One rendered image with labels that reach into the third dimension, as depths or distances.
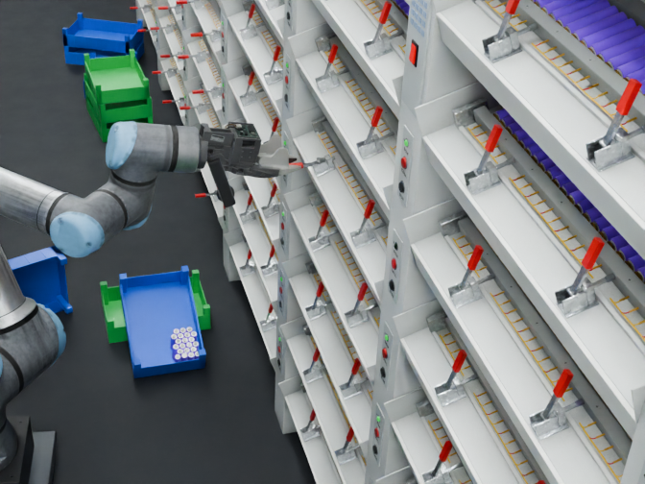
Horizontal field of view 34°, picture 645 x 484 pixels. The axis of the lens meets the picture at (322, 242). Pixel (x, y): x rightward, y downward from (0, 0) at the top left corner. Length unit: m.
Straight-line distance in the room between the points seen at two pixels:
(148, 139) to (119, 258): 1.49
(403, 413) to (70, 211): 0.71
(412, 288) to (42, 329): 1.12
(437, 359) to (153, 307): 1.55
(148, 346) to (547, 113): 2.02
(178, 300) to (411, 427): 1.41
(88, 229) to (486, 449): 0.84
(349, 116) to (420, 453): 0.63
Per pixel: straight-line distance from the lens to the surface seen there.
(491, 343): 1.43
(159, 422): 2.86
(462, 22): 1.40
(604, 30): 1.28
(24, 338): 2.51
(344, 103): 2.00
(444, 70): 1.49
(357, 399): 2.15
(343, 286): 2.13
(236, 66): 2.96
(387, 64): 1.71
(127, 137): 1.99
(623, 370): 1.13
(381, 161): 1.81
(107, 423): 2.87
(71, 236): 1.98
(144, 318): 3.08
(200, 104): 3.60
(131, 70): 4.32
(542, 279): 1.24
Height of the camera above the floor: 1.97
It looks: 34 degrees down
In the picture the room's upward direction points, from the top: 3 degrees clockwise
